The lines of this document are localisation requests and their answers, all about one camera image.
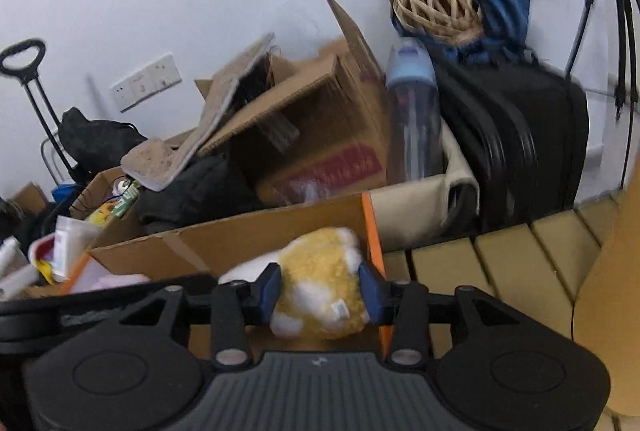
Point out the black bag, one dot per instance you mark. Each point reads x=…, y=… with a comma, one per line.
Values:
x=97, y=141

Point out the small open cardboard box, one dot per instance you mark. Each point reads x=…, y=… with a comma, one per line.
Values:
x=90, y=196

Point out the yellow and white plush toy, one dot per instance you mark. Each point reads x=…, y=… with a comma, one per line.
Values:
x=320, y=271

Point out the white plastic packet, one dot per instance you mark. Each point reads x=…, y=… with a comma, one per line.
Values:
x=72, y=243

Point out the grey beige mat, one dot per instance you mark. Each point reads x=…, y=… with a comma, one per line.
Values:
x=200, y=126

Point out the yellow item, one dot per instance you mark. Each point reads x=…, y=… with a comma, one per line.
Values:
x=104, y=213

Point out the beige fabric bin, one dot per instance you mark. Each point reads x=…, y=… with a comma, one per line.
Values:
x=415, y=211

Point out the black cloth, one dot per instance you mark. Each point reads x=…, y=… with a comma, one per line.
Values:
x=200, y=196

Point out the white wall socket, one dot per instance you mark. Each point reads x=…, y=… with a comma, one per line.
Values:
x=145, y=83

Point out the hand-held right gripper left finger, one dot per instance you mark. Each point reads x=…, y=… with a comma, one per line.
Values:
x=270, y=292

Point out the woven rattan ball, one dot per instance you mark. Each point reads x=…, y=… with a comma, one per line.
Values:
x=435, y=3

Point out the wooden board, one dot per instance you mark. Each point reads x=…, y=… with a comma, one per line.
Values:
x=615, y=301

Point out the clear bottle with blue lid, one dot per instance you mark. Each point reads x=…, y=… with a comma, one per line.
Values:
x=412, y=111

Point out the orange edged cardboard box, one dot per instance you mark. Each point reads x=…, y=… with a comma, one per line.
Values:
x=210, y=241

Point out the blue box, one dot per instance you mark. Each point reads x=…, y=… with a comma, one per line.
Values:
x=62, y=192

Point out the large red printed cardboard box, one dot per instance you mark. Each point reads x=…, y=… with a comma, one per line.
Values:
x=320, y=121

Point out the black suitcase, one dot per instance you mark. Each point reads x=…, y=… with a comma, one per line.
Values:
x=530, y=136

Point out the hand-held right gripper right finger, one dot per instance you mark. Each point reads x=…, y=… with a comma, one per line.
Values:
x=372, y=293

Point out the black tripod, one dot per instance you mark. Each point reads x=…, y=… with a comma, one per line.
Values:
x=617, y=11

